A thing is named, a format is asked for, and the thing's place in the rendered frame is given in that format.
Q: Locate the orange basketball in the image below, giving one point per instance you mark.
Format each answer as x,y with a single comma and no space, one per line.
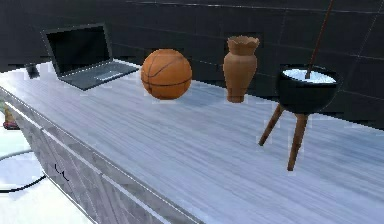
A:
166,74

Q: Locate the grey wooden sideboard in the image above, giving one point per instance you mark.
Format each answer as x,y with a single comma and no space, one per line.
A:
186,146

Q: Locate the brown clay vase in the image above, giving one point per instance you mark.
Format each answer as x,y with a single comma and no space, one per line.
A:
240,68

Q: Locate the black bowl planter on legs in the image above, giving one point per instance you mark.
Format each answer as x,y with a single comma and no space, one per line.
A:
305,90

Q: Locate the dark grey open laptop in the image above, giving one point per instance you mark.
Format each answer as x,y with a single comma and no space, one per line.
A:
87,60

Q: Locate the small black cup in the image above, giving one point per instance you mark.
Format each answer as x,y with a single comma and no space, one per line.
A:
32,70

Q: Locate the brown and red object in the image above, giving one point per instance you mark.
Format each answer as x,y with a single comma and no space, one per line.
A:
9,119

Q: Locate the round white table black rim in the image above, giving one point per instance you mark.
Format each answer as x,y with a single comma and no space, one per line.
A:
16,173

